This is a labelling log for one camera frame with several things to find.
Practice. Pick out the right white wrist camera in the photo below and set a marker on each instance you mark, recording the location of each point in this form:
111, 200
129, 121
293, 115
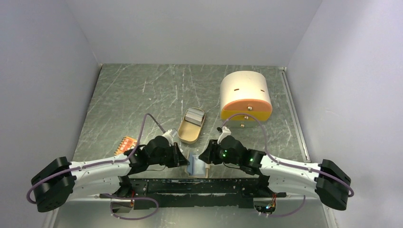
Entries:
224, 132

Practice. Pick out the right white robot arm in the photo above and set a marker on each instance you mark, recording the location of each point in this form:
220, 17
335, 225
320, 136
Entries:
324, 181

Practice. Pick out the cream orange drawer box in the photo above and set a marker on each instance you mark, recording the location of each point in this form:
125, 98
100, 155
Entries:
245, 93

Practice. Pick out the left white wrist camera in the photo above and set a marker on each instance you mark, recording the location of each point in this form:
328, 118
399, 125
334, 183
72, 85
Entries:
170, 135

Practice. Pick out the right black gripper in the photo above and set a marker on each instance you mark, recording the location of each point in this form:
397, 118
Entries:
209, 155

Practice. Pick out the tan oval tray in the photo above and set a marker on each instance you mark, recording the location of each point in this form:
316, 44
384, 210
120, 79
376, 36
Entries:
189, 133

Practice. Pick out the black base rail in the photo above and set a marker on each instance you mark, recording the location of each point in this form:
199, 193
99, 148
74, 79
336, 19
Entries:
176, 189

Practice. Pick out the grey credit card stack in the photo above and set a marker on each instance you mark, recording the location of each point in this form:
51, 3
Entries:
194, 116

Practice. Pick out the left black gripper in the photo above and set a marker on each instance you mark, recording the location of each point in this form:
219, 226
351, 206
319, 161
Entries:
180, 159

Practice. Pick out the tan card holder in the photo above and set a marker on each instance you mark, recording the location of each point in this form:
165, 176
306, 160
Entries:
197, 168

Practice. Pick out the orange patterned card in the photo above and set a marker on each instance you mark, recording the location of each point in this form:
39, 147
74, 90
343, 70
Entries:
125, 144

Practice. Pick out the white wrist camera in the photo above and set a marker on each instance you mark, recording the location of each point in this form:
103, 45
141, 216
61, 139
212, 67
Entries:
224, 132
170, 135

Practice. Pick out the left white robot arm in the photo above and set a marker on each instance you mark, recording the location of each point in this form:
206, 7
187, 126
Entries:
63, 180

